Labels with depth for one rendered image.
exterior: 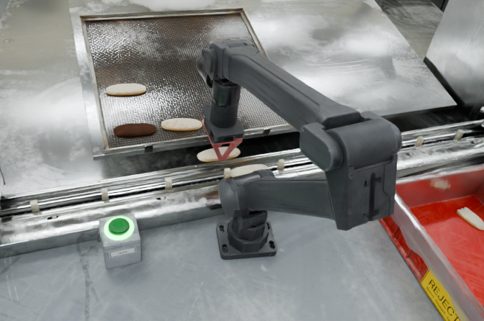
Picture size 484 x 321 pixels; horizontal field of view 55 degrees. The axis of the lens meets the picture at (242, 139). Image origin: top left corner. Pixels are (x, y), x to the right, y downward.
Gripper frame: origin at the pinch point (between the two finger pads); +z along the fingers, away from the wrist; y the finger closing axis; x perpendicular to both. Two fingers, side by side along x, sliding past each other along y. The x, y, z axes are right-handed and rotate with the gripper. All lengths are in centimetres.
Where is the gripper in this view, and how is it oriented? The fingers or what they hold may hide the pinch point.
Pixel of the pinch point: (219, 151)
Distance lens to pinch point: 103.9
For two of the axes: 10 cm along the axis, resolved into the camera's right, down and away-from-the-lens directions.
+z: -1.2, 7.5, 6.5
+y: -3.3, -6.4, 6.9
